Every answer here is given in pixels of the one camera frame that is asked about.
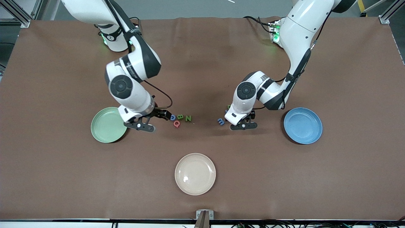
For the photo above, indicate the brown table cover cloth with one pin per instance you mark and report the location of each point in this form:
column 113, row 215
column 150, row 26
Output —
column 63, row 177

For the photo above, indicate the light green plate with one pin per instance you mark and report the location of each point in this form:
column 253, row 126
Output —
column 106, row 126

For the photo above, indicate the green uppercase letter N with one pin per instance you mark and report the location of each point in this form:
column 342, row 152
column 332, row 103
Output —
column 188, row 118

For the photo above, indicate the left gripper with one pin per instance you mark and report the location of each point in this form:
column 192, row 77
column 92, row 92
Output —
column 252, row 115

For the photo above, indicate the beige plate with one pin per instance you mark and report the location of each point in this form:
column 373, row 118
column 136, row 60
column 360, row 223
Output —
column 195, row 174

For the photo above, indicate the blue plate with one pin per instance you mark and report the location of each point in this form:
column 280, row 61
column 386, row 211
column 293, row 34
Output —
column 302, row 126

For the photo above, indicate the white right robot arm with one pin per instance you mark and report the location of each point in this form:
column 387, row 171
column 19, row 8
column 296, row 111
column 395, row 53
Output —
column 133, row 95

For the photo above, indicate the red uppercase letter Q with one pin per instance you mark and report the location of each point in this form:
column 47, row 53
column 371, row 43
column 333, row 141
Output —
column 174, row 124

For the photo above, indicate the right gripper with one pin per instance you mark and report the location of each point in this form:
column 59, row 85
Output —
column 159, row 112

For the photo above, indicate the grey metal mount bracket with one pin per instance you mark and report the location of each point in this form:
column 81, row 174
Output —
column 210, row 214

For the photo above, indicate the brown tapered pole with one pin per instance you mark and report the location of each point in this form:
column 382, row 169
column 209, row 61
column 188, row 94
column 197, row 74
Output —
column 202, row 223

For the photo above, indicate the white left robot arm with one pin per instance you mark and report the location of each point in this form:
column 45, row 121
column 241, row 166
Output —
column 300, row 28

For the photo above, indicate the blue lowercase letter m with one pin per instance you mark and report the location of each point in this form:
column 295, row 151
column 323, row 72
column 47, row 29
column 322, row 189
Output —
column 220, row 121

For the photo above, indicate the aluminium frame profile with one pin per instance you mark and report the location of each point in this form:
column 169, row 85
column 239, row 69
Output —
column 389, row 14
column 22, row 17

